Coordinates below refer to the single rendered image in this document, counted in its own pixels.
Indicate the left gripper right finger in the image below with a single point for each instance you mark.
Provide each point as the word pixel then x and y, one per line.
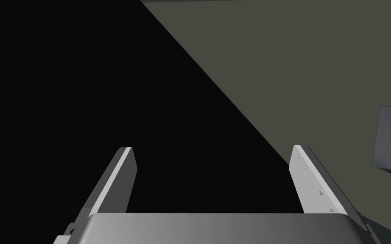
pixel 312 189

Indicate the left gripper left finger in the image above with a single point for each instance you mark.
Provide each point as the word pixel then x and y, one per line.
pixel 115 189

